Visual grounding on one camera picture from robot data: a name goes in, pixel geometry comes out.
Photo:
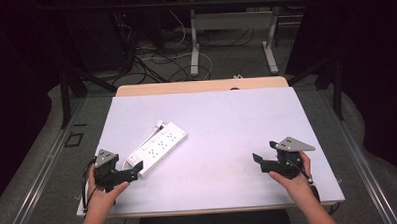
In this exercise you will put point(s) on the white desk with metal legs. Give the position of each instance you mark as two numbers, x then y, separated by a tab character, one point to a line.
233	20

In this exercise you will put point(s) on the white table mat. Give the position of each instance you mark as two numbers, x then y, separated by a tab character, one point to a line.
227	124

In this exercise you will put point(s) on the dark computer tower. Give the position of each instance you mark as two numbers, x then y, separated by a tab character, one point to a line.
97	42

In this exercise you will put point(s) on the white power strip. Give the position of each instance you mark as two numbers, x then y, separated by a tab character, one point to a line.
159	145

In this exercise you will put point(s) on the black floor socket frame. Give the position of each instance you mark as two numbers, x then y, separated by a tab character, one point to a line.
74	139

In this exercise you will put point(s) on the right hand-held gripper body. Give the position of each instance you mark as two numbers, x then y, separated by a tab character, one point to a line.
286	159

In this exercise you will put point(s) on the person's dark clothing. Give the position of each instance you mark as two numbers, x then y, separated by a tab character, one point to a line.
213	221

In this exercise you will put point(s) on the person's left hand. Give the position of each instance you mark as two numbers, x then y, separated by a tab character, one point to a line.
101	198

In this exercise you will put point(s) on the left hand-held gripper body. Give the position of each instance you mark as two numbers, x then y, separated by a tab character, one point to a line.
105	168

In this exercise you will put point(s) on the black metal stand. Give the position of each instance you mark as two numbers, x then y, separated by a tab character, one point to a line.
66	96
337	87

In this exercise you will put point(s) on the aluminium floor rail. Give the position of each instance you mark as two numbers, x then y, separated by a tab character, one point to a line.
358	166
42	174

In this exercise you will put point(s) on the person's right hand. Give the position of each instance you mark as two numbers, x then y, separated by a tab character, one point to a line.
297	185

